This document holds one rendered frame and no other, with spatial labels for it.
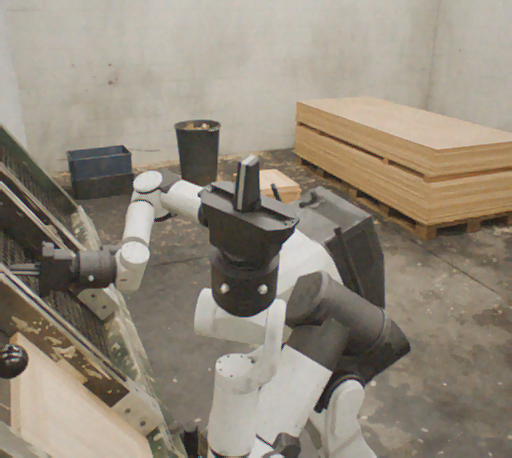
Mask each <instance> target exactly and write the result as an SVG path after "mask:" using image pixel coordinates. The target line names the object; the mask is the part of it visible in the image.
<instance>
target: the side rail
mask: <svg viewBox="0 0 512 458"><path fill-rule="evenodd" d="M0 142H1V143H2V144H3V145H4V146H6V148H7V149H8V151H9V152H10V153H11V154H12V155H13V156H14V157H15V158H16V159H17V160H18V161H19V162H20V164H21V165H22V166H24V167H25V168H26V169H27V170H28V172H29V173H30V174H31V175H32V176H33V177H34V178H35V179H36V181H37V182H38V183H39V184H41V185H42V186H43V187H44V188H45V189H46V190H47V191H48V193H49V194H50V196H51V197H52V198H53V199H54V200H55V201H56V202H58V203H59V204H60V205H61V206H62V207H63V208H64V209H65V210H66V212H67V213H68V215H70V214H71V213H72V212H75V210H76V209H78V206H77V204H76V202H75V201H74V200H72V199H71V198H70V197H69V195H68V194H67V193H66V192H65V191H64V189H63V188H62V187H61V186H60V185H59V184H58V183H57V182H55V181H54V179H53V178H52V177H51V176H50V174H49V173H48V172H47V171H46V170H45V169H44V168H43V167H42V166H41V165H39V163H38V162H37V160H36V159H35V158H34V157H33V156H32V155H31V154H30V153H29V152H28V151H27V150H26V149H25V148H24V145H23V144H21V143H20V142H19V141H18V140H17V139H16V138H15V137H14V136H13V135H12V134H11V132H10V130H9V129H8V128H7V127H6V126H5V125H3V124H2V123H1V122H0ZM19 162H18V164H19ZM36 181H34V182H36ZM39 184H38V185H39ZM60 205H59V206H60Z"/></svg>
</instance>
